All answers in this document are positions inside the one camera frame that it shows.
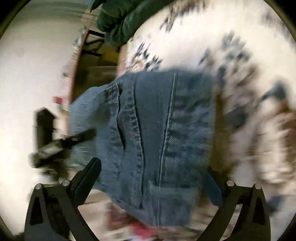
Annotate blue denim jeans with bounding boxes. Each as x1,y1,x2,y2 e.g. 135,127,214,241
69,70,222,226

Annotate wooden side desk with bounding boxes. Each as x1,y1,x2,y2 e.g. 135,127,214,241
66,29,121,137

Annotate dark teal folded quilt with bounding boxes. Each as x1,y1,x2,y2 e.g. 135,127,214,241
90,0,172,46

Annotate floral fleece bed blanket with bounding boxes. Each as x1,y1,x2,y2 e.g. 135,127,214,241
116,0,296,241

